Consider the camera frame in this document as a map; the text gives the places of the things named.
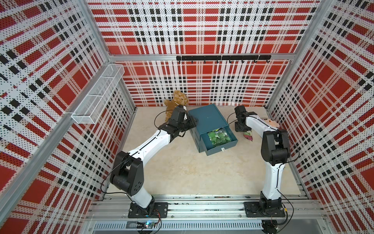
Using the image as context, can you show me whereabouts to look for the green white seed bag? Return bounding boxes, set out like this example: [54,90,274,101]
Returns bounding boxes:
[243,130,253,141]

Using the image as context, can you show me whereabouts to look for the teal drawer cabinet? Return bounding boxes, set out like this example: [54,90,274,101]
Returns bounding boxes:
[189,104,228,138]

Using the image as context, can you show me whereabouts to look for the dark green seed bag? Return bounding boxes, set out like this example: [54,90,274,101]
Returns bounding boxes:
[207,128,232,147]

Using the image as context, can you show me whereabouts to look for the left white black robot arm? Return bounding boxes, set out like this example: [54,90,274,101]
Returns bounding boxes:
[109,105,198,210]

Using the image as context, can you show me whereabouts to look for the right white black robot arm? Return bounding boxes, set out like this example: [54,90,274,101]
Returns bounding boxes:
[234,105,291,209]

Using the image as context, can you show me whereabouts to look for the brown teddy bear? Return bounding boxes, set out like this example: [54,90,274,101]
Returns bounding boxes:
[164,90,189,122]

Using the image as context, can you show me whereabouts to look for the pink plush doll blue body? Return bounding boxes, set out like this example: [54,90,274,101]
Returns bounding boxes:
[260,119,280,131]

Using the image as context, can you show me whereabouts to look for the green circuit board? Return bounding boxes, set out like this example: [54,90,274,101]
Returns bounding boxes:
[136,221,157,229]

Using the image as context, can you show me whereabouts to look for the black hook rail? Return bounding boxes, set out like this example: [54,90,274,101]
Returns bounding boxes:
[176,55,272,62]

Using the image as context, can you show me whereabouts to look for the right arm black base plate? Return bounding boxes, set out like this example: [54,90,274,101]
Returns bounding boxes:
[244,202,286,217]

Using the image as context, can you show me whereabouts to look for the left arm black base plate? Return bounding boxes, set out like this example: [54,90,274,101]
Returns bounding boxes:
[128,202,168,218]

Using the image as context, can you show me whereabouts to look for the white wire mesh basket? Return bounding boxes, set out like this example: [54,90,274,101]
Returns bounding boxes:
[72,64,124,124]

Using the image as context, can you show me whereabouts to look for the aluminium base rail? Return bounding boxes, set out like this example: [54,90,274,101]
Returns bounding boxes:
[82,195,333,234]

